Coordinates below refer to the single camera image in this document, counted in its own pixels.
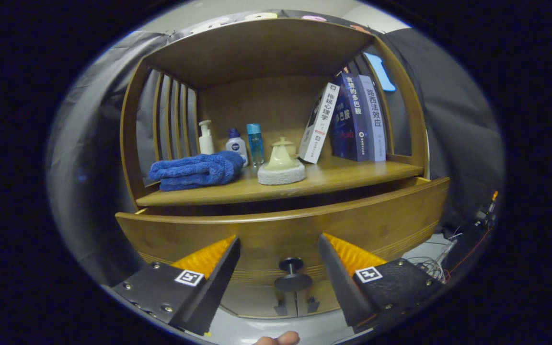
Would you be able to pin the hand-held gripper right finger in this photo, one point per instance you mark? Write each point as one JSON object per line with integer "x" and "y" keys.
{"x": 340, "y": 282}

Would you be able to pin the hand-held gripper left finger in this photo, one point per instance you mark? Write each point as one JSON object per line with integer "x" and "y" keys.
{"x": 213, "y": 292}

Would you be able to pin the wooden drawer with black knob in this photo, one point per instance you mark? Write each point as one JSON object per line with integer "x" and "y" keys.
{"x": 276, "y": 235}

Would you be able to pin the wooden cabinet door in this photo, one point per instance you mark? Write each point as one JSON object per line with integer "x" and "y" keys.
{"x": 252, "y": 299}
{"x": 326, "y": 297}

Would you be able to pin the wooden countertop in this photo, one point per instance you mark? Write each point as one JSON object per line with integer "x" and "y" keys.
{"x": 343, "y": 175}

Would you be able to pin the wooden cabinet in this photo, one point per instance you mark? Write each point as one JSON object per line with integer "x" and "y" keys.
{"x": 257, "y": 48}

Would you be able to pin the folded blue towel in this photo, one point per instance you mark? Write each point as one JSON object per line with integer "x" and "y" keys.
{"x": 194, "y": 171}

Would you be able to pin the white bottle with blue cap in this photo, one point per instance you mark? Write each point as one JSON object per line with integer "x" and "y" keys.
{"x": 235, "y": 143}

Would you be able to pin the white pump bottle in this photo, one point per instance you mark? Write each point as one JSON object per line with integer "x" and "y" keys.
{"x": 206, "y": 141}

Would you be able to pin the cream lidded teacup with saucer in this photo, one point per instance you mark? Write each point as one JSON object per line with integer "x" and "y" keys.
{"x": 284, "y": 142}

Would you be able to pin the clear blue bottle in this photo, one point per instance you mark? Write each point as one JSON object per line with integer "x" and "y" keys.
{"x": 255, "y": 143}

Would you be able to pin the white book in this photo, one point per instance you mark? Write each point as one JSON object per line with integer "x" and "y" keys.
{"x": 319, "y": 124}

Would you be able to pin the black device with orange tip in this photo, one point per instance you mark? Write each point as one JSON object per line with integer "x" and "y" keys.
{"x": 486, "y": 213}

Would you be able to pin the dark blue book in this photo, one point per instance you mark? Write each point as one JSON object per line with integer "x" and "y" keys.
{"x": 350, "y": 120}

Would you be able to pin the light blue book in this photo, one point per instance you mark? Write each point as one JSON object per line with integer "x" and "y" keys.
{"x": 375, "y": 120}

